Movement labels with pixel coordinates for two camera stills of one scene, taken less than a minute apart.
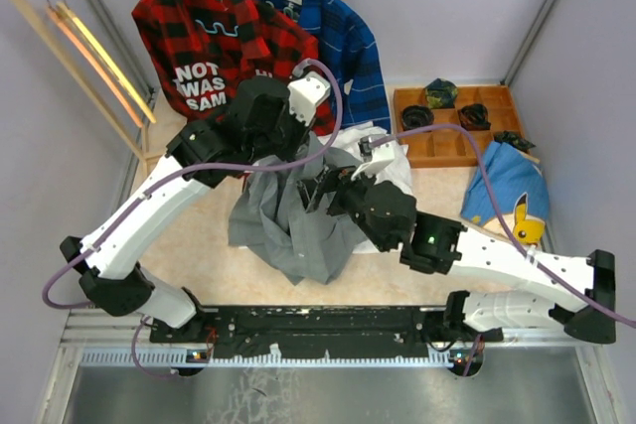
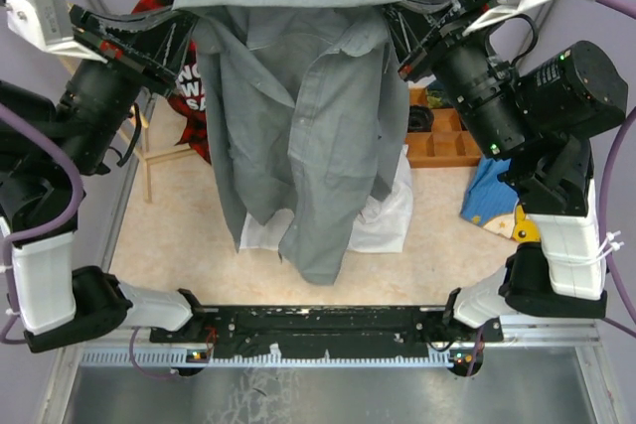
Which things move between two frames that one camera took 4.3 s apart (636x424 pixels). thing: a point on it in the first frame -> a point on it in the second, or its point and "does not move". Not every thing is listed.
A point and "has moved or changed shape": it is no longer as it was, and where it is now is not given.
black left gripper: (299, 126) -> (157, 46)
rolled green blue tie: (441, 94) does not move
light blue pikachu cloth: (521, 190) does not move
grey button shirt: (270, 216) has moved or changed shape
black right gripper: (334, 179) -> (407, 42)
